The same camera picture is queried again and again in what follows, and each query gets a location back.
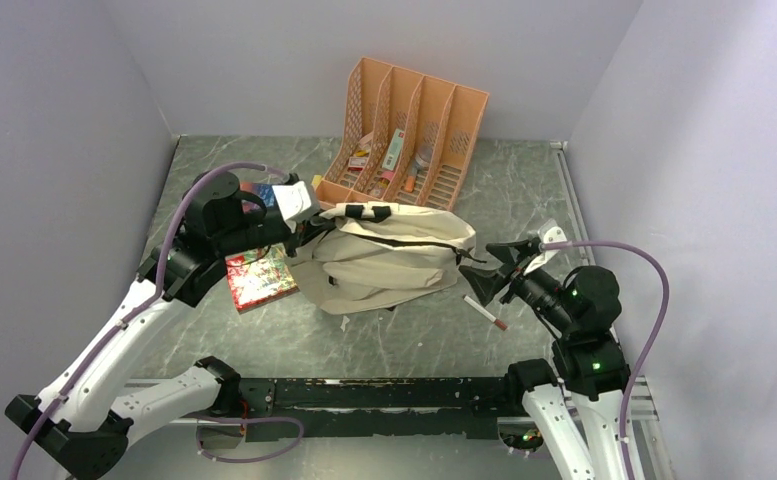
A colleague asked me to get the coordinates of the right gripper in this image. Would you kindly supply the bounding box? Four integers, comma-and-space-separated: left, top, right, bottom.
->
458, 237, 577, 334

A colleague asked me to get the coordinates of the beige canvas backpack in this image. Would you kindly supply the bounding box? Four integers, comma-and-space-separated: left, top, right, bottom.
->
286, 201, 477, 315

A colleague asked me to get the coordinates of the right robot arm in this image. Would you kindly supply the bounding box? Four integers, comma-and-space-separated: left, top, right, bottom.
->
459, 234, 645, 479

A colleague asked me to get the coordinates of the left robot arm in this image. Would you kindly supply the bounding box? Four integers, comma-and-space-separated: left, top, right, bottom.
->
5, 164, 320, 479

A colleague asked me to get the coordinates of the white red pen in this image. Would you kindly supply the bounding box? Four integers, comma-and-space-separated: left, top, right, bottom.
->
462, 295, 508, 331

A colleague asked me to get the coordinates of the blue cover book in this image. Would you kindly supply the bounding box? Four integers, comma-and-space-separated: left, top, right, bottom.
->
240, 182, 276, 213

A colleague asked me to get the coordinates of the red patterned book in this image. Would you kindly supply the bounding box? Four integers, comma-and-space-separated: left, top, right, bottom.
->
225, 245, 298, 313

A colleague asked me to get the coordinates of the red white small box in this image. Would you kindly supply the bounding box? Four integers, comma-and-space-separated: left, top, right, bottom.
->
346, 132, 374, 172

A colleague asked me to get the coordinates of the pink cartoon container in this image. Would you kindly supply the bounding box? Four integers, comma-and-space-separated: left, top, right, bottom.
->
369, 170, 395, 199

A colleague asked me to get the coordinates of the green white box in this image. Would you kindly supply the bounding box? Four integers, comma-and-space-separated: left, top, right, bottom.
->
381, 128, 405, 171

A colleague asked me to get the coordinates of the orange plastic file organizer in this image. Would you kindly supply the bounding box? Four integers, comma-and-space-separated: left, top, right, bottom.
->
316, 57, 489, 211

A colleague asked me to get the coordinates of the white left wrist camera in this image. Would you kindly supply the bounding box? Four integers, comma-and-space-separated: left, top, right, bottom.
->
272, 181, 321, 227

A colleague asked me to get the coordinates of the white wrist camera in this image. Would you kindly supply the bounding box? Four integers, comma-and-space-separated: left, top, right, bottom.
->
272, 181, 321, 227
523, 219, 569, 275

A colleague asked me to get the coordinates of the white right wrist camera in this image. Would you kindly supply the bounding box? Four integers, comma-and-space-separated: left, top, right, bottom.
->
523, 219, 569, 275

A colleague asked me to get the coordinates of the orange handled tool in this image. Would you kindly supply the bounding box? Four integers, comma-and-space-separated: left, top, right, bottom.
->
402, 165, 419, 193

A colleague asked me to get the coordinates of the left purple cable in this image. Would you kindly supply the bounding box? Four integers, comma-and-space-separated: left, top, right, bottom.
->
6, 162, 290, 480

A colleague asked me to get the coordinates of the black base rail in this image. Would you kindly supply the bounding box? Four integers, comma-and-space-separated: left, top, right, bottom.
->
204, 375, 530, 442

